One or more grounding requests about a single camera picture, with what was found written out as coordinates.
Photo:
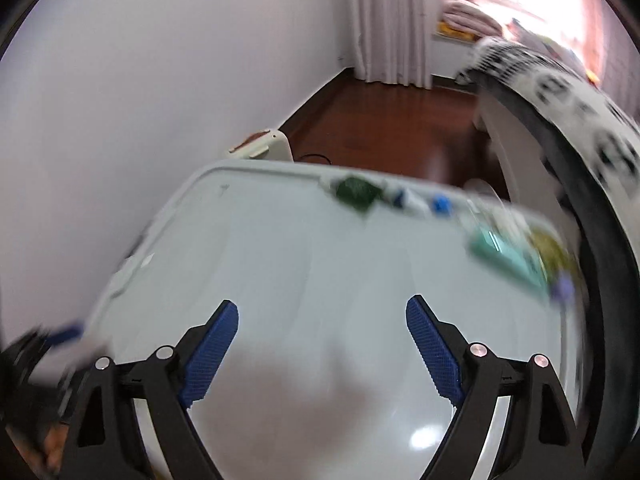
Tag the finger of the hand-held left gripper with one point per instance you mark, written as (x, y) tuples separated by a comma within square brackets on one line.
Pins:
[(65, 335)]

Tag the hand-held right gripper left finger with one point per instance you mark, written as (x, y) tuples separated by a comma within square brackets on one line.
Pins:
[(210, 350)]

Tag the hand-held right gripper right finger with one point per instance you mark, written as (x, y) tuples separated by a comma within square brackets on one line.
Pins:
[(432, 350)]

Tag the person's left hand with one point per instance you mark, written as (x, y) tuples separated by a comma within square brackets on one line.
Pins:
[(56, 452)]

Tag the teal packet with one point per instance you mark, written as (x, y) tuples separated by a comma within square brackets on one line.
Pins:
[(505, 255)]

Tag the purple bottle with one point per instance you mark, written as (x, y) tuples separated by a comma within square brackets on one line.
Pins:
[(563, 289)]

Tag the blue capped item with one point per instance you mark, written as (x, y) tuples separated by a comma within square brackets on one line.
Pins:
[(442, 205)]

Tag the white tube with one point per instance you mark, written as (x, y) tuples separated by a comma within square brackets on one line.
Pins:
[(414, 202)]

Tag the yellow green packet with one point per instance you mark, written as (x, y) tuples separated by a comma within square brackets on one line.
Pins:
[(550, 252)]

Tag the dark green bag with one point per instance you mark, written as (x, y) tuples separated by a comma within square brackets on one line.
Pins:
[(356, 192)]

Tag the pale patterned curtain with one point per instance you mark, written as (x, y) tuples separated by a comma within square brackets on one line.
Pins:
[(395, 20)]

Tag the pile of folded bedding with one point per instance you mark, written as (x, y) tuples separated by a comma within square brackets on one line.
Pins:
[(470, 17)]

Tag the black bed frame edge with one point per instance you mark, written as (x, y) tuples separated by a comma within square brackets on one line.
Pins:
[(595, 260)]

